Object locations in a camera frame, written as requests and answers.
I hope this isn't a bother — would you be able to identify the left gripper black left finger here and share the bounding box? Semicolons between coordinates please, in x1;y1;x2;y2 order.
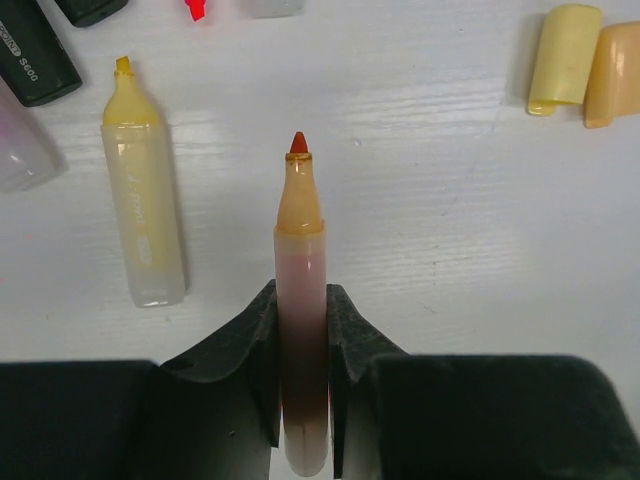
1;283;280;479

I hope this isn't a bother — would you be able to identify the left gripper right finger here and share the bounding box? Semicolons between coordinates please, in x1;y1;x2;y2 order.
327;285;639;479

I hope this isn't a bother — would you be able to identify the pastel peach highlighter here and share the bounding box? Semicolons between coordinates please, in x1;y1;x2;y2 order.
274;132;328;477

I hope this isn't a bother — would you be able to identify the pastel yellow highlighter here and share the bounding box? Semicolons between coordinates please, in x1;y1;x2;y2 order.
101;56;186;308

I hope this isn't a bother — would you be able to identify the pastel pink highlighter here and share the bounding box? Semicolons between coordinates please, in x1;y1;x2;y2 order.
1;81;67;193

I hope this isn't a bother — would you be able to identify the pastel peach pen cap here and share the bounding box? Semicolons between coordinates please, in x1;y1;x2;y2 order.
584;21;639;129

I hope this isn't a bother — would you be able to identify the black highlighter blue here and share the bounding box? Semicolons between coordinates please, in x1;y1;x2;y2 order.
0;0;83;107

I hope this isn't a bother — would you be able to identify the black highlighter pink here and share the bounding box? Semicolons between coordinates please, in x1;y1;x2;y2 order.
185;0;206;22

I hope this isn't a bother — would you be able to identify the pastel yellow pen cap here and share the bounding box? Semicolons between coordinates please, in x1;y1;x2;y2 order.
527;4;603;117

